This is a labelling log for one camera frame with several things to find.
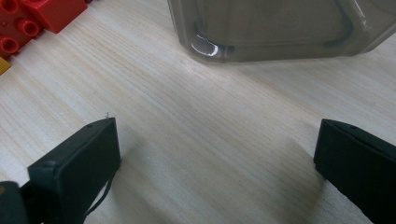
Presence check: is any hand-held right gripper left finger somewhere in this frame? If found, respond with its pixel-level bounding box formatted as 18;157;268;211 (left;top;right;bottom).
27;117;121;224

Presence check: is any clear brown plastic container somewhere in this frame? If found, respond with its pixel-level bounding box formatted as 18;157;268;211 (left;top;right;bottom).
167;0;396;64

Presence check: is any orange toy building block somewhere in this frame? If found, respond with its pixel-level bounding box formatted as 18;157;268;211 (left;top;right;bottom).
0;56;12;77

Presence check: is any red toy building block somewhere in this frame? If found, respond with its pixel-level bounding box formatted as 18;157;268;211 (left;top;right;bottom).
18;0;89;35
0;0;43;60

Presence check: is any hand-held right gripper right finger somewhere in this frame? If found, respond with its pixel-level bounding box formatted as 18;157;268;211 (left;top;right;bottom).
313;119;396;224

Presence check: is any thin black wire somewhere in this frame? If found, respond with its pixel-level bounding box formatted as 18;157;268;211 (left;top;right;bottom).
83;179;112;218

